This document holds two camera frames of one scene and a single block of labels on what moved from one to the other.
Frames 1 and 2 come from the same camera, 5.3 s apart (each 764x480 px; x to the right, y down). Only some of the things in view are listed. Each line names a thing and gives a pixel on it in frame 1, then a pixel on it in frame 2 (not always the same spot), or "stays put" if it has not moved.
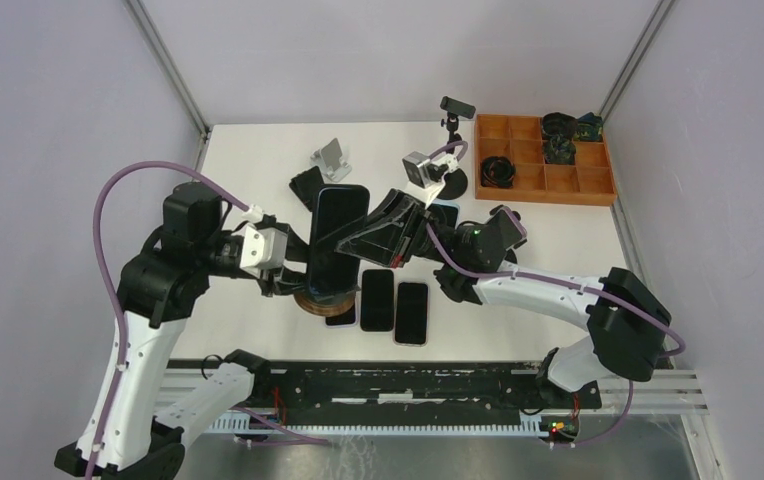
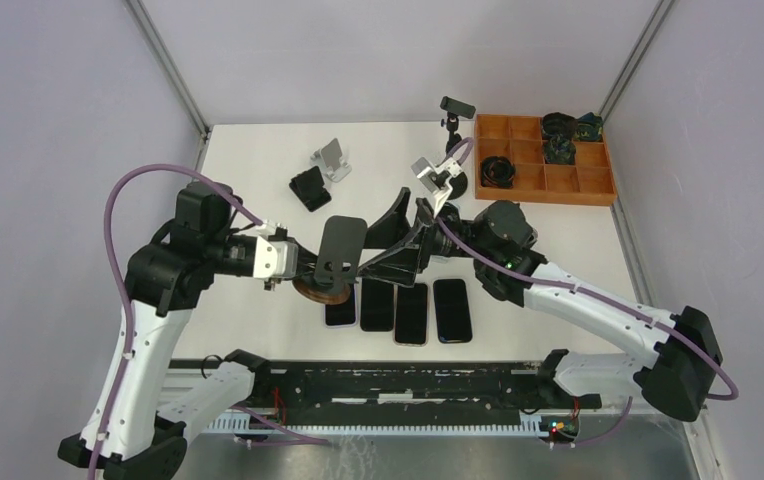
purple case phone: (349, 318) stays put
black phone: (377, 300) stays put
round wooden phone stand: (327, 307) -> (338, 262)
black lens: (497, 172) stays put
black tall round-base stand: (455, 182) stays put
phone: (339, 210) -> (452, 311)
